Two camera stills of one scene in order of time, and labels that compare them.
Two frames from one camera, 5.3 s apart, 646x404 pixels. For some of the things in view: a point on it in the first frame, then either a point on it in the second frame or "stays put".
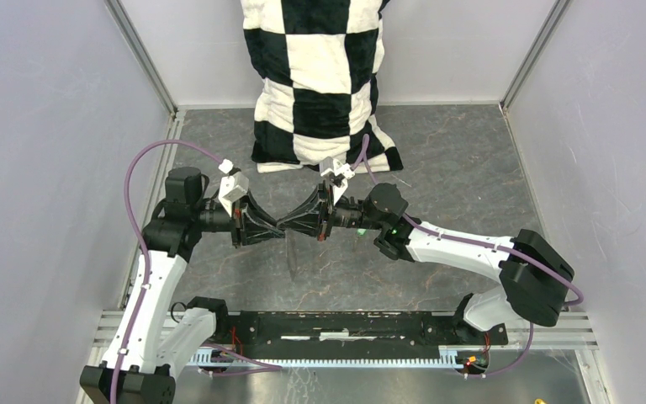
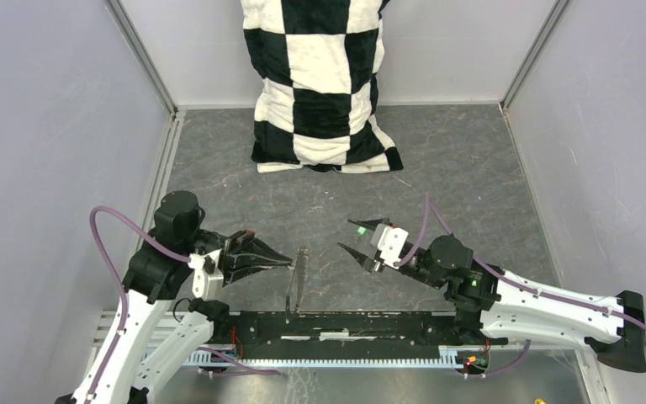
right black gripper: [320, 203] to [367, 263]
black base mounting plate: [344, 335] stays put
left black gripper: [256, 235] to [239, 250]
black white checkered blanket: [320, 61] stays put
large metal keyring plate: [292, 255] to [301, 269]
